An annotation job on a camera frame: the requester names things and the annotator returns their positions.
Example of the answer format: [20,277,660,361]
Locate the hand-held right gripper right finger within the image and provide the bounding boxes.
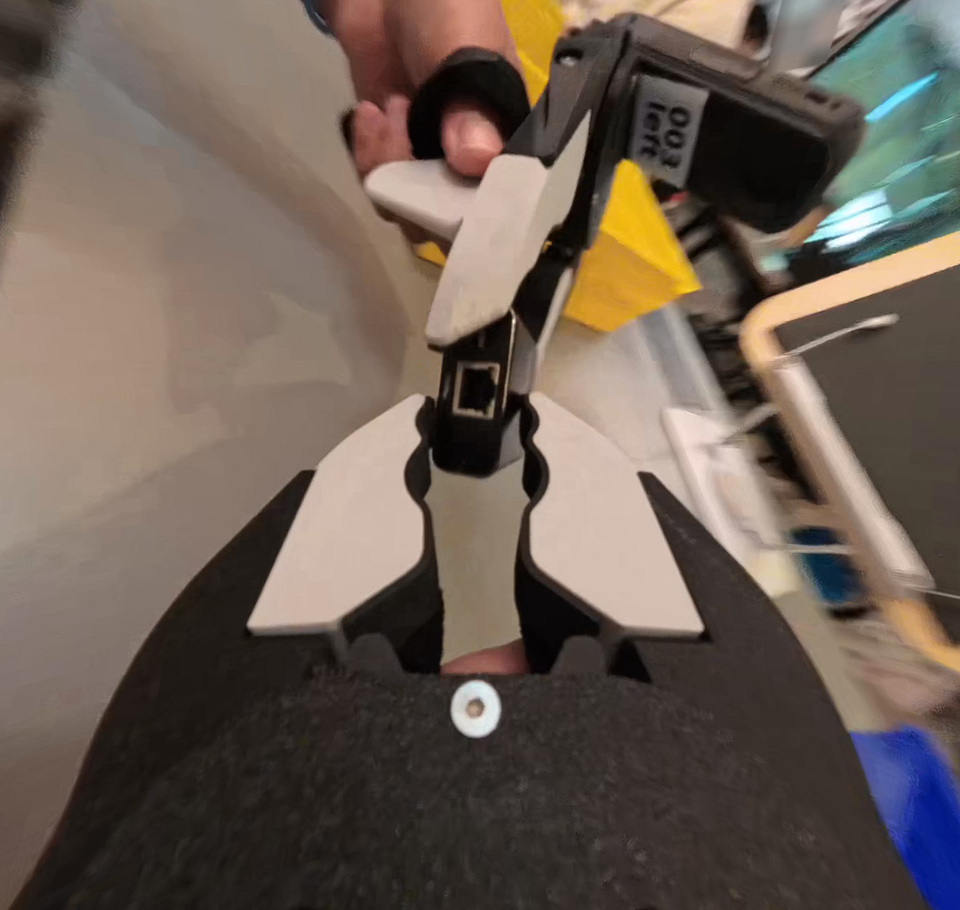
[516,392,708,677]

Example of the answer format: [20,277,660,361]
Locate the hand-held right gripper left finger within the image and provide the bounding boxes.
[246,394,444,675]

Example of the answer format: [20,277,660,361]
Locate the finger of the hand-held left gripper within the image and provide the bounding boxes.
[514,263,580,397]
[425,111,594,349]

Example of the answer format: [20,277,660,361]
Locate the yellow plastic bin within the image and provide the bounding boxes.
[412,0,702,334]

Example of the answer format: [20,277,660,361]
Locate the black ethernet port adapter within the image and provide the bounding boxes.
[431,310,526,476]

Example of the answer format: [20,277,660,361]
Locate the blue plastic bin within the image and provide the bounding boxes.
[851,726,960,910]

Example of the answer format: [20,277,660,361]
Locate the person's left hand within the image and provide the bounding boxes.
[315,0,526,180]

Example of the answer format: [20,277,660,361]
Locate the computer monitor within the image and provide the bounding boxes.
[806,0,960,266]

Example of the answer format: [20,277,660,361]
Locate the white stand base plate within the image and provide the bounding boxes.
[660,407,781,559]

